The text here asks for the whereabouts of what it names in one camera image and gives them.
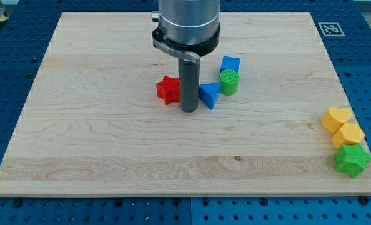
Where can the red star block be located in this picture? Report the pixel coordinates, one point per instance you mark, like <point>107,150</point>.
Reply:
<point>168,89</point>

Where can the green star block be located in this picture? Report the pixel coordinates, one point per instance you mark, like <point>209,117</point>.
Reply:
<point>351,159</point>

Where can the blue triangle block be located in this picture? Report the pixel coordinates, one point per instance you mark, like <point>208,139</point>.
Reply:
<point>209,94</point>

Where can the green cylinder block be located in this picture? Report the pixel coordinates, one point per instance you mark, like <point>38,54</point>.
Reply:
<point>229,80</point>

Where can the blue cube block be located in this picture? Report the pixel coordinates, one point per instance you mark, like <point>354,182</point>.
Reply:
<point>229,62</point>

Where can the wooden board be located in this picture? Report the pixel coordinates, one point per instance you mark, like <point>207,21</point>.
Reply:
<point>93,126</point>

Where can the yellow heart block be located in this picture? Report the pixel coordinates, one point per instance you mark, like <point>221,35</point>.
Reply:
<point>335,117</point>

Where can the yellow hexagon block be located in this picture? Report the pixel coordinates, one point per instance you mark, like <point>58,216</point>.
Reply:
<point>347,134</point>

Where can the white fiducial marker tag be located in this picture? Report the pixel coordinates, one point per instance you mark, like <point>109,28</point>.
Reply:
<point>331,29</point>

